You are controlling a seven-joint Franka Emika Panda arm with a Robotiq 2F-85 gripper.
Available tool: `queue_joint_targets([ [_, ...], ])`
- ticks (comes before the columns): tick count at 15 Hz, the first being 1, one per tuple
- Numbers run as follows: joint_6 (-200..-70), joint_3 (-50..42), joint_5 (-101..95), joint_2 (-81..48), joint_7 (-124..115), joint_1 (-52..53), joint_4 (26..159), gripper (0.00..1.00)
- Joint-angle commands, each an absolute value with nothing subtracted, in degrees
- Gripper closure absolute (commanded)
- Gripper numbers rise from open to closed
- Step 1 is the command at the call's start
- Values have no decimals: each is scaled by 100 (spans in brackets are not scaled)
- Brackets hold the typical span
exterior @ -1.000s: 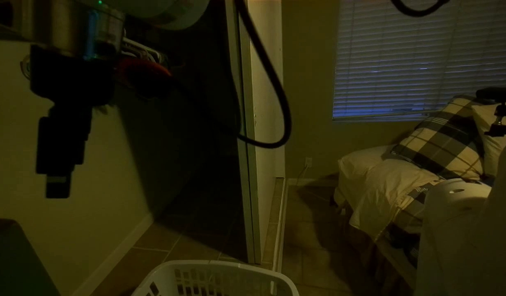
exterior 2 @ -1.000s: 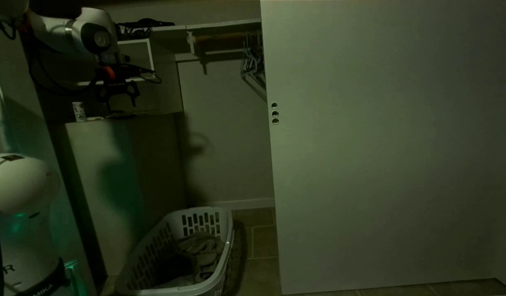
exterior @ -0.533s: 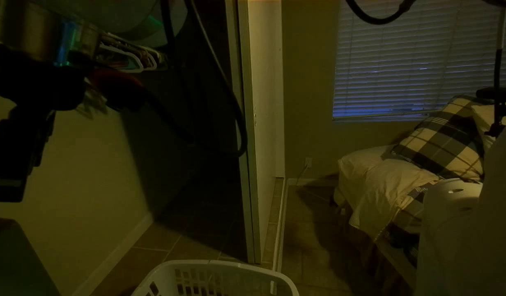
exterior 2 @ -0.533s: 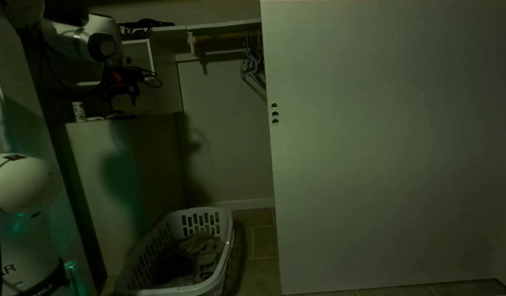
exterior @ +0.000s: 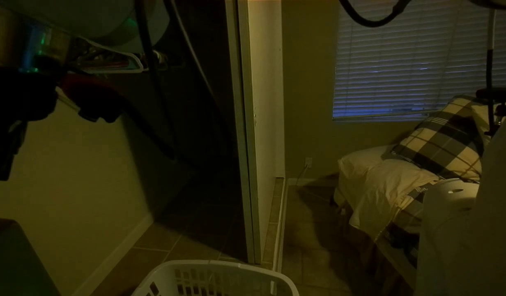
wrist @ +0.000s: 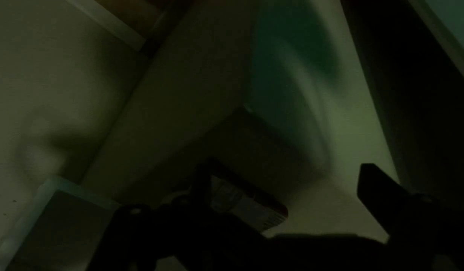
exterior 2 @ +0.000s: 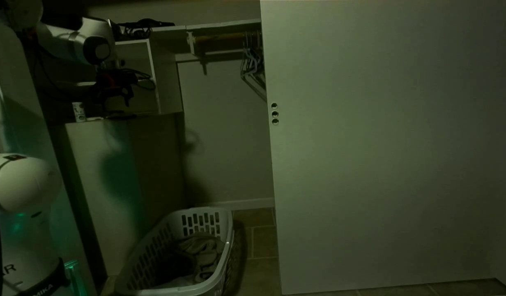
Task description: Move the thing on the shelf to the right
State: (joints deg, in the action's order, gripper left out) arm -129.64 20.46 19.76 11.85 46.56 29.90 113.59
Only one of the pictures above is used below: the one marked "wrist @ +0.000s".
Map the white closet shelf unit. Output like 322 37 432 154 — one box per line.
64 0 394 244

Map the small grey striped box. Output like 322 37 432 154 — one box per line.
209 171 289 234

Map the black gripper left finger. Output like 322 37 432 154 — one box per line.
87 158 274 271

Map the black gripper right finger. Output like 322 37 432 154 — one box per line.
355 161 464 271

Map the teal framed box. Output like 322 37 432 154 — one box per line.
3 180 120 271

